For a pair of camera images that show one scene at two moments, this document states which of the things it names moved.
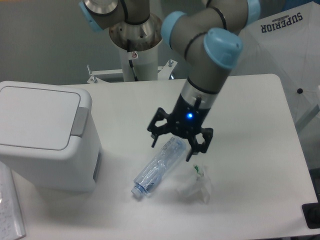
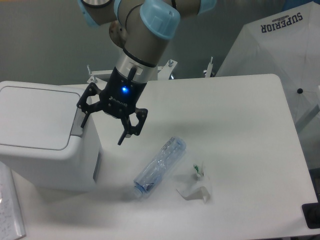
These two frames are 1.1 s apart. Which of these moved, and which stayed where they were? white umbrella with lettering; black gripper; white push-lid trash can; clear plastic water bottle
Moved: black gripper
Stayed: white umbrella with lettering; clear plastic water bottle; white push-lid trash can
